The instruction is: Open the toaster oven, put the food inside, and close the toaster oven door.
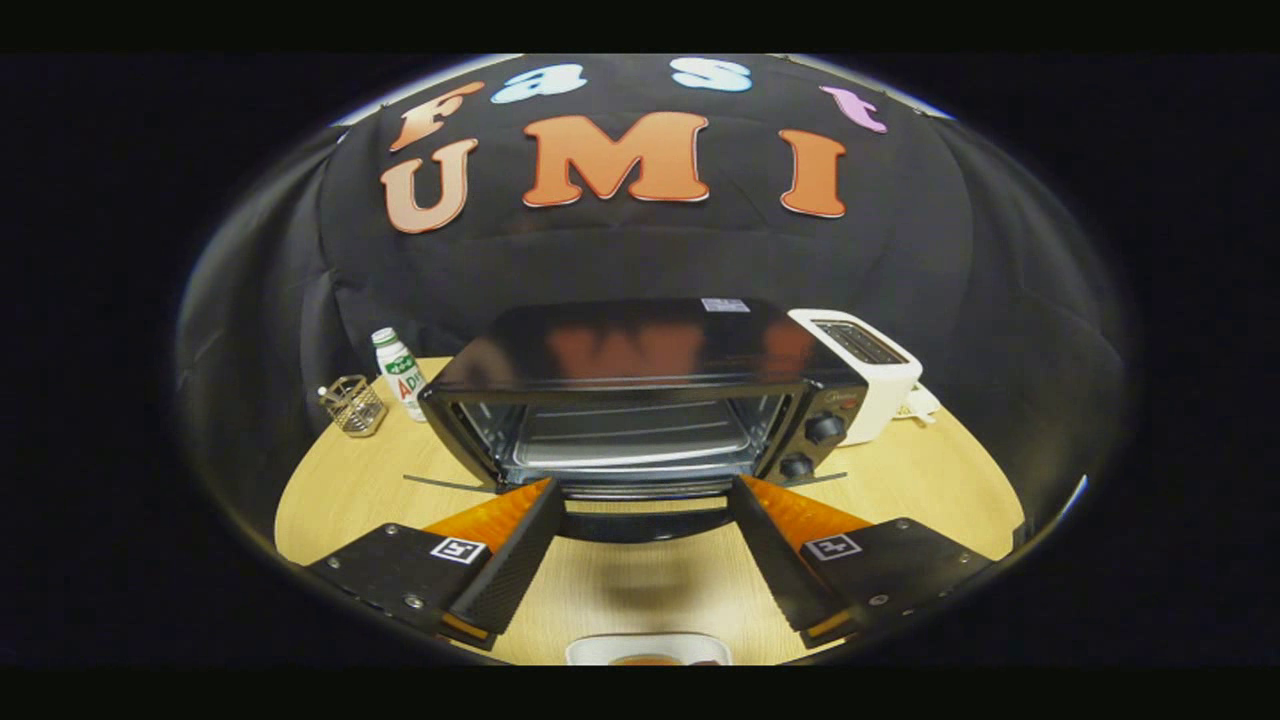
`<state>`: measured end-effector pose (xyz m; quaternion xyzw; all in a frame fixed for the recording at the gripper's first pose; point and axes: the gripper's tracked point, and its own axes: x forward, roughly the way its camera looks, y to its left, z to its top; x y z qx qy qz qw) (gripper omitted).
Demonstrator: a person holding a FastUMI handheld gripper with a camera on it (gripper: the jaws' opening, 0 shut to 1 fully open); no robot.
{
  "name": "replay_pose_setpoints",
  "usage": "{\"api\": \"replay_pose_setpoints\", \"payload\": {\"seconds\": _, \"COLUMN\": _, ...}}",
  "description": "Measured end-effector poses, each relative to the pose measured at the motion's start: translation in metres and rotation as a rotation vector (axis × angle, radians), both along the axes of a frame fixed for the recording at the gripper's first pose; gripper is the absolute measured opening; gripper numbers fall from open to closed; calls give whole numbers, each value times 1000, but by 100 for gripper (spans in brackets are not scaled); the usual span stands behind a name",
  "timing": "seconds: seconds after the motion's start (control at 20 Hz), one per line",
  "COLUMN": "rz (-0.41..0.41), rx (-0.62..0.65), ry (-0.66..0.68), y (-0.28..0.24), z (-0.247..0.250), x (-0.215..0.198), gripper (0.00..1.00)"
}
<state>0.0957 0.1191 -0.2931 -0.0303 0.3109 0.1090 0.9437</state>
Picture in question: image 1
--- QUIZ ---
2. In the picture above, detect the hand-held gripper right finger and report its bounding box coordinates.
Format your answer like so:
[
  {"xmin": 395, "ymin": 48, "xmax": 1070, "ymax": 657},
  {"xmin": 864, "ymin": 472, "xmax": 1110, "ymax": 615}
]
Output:
[{"xmin": 727, "ymin": 474, "xmax": 997, "ymax": 649}]

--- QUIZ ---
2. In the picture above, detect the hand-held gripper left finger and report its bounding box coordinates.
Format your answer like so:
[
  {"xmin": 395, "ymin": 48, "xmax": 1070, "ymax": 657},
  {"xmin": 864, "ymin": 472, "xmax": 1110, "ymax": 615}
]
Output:
[{"xmin": 305, "ymin": 477, "xmax": 567, "ymax": 651}]

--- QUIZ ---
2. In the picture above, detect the black toaster oven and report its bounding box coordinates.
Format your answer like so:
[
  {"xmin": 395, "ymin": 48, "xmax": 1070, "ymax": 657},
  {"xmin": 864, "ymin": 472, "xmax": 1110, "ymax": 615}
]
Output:
[{"xmin": 403, "ymin": 297, "xmax": 869, "ymax": 546}]

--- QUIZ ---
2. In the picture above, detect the white pop-up toaster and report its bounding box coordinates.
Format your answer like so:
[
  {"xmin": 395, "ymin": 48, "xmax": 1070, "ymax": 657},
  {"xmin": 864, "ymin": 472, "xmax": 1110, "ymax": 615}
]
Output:
[{"xmin": 788, "ymin": 308, "xmax": 923, "ymax": 447}]

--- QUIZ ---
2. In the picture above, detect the white plate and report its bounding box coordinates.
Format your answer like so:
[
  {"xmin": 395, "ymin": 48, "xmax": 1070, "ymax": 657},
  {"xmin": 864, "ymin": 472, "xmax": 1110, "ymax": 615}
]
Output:
[{"xmin": 565, "ymin": 632, "xmax": 733, "ymax": 667}]

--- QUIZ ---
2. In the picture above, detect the white bottle green label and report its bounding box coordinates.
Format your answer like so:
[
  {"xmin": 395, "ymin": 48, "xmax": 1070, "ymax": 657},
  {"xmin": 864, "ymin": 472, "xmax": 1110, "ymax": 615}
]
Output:
[{"xmin": 371, "ymin": 327, "xmax": 429, "ymax": 423}]

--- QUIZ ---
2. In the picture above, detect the wire mesh holder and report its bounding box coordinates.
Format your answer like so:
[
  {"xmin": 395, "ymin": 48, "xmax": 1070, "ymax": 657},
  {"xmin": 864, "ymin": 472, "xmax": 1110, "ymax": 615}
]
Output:
[{"xmin": 318, "ymin": 374, "xmax": 389, "ymax": 438}]

